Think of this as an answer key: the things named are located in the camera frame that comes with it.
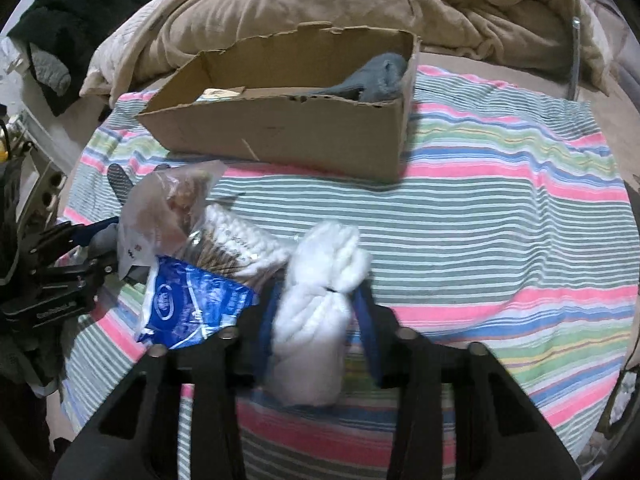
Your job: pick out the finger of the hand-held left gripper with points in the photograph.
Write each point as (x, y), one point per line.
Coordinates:
(92, 226)
(85, 267)

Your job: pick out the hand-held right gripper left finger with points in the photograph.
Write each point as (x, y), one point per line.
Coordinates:
(263, 320)

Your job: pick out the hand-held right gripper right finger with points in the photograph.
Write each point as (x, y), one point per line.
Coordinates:
(368, 332)

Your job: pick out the white sock bundle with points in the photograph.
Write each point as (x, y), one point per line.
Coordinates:
(320, 310)

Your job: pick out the clear plastic bag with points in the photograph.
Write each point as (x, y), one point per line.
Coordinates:
(160, 210)

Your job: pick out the brown cardboard box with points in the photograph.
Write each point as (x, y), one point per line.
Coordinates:
(280, 130)

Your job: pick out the blue tissue packet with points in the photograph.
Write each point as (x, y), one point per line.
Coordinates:
(190, 305)

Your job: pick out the cotton swab pack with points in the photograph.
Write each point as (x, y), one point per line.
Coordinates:
(240, 240)

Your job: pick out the striped colourful sheet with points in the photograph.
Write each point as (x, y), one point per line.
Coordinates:
(475, 240)

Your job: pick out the grey quilted cloth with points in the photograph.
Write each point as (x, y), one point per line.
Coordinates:
(50, 67)

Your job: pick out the small printed card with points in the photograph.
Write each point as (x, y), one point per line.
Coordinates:
(220, 94)

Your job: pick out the black fleece garment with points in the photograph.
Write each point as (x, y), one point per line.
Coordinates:
(85, 5)

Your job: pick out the beige blanket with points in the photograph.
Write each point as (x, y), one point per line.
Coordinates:
(350, 0)

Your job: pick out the metal pole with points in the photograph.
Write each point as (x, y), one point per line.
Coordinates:
(575, 60)

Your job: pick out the grey quilted cover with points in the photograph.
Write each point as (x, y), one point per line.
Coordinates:
(617, 45)

